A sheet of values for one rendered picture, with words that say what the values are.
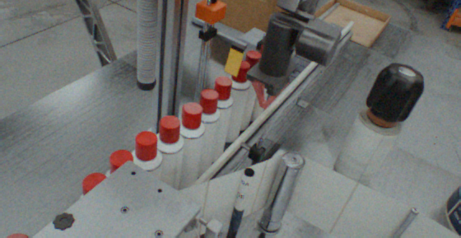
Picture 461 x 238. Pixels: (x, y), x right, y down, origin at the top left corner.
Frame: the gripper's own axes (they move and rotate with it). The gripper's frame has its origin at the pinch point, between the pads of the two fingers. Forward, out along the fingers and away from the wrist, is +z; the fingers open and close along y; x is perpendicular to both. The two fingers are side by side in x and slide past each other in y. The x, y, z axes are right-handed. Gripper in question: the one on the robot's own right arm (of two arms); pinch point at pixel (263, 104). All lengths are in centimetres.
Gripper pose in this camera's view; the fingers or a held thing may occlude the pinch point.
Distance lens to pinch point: 80.7
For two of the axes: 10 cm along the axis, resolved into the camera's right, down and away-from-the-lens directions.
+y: 5.1, -4.9, 7.0
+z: -1.5, 7.6, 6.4
